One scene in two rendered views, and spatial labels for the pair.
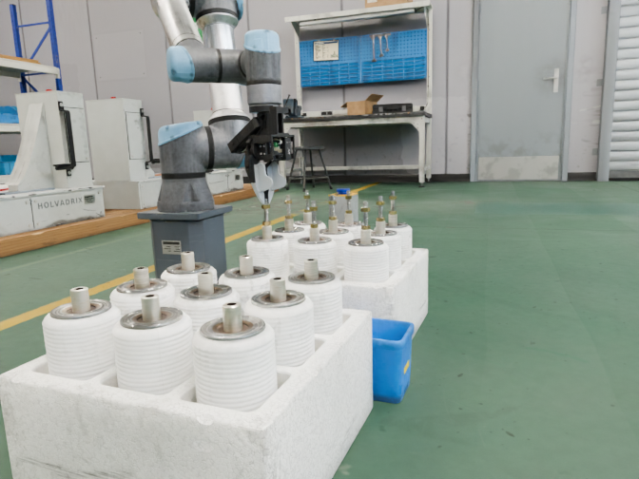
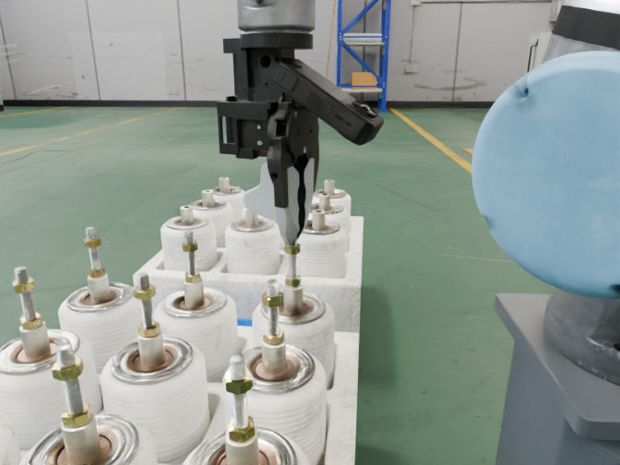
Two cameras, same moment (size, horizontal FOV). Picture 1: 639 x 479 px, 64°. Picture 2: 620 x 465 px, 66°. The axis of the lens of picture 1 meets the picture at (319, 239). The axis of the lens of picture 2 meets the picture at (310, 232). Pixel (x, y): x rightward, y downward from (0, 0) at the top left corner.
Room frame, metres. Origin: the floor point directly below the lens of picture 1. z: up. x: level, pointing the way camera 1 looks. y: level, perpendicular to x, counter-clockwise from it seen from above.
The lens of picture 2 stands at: (1.63, 0.00, 0.52)
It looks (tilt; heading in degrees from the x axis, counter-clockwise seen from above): 19 degrees down; 164
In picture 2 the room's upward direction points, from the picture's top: straight up
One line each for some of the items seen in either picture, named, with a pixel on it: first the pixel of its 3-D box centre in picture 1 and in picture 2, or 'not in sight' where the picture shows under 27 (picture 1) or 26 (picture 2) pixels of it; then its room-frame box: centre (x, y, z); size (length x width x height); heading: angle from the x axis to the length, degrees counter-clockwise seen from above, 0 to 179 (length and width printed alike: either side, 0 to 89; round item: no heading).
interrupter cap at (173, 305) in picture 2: (315, 240); (195, 303); (1.10, 0.01, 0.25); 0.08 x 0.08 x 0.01
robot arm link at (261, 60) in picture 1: (261, 59); not in sight; (1.14, 0.11, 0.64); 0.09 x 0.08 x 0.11; 24
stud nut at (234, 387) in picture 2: not in sight; (238, 380); (1.37, 0.03, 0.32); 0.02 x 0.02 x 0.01; 28
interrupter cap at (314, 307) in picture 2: (267, 239); (293, 308); (1.15, 0.12, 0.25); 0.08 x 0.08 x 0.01
